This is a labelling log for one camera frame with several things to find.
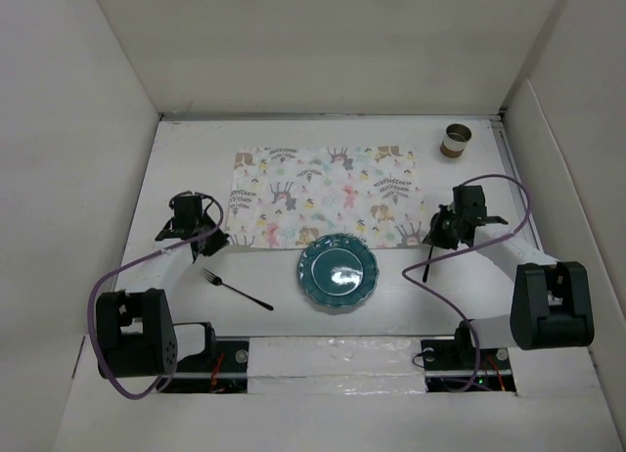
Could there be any metal spoon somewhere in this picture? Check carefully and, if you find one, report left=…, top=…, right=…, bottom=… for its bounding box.
left=422, top=246, right=434, bottom=284

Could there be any black metal fork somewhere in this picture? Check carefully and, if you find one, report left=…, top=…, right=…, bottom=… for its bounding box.
left=201, top=268, right=275, bottom=311

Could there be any brown paper cup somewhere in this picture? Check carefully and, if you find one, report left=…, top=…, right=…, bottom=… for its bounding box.
left=439, top=123, right=472, bottom=158

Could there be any animal print cloth napkin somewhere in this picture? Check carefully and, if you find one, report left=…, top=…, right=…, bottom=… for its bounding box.
left=226, top=146, right=427, bottom=249

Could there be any teal scalloped plate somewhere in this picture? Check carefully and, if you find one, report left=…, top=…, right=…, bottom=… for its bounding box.
left=296, top=233, right=380, bottom=309

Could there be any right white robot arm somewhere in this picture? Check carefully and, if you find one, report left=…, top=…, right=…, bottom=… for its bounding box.
left=425, top=185, right=595, bottom=368

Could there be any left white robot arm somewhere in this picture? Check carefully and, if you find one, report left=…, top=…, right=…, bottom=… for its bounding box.
left=87, top=191, right=228, bottom=384

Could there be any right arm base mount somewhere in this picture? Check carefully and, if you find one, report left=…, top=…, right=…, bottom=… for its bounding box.
left=412, top=326, right=516, bottom=393

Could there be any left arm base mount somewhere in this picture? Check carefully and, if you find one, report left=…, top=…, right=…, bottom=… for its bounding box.
left=156, top=338, right=249, bottom=394

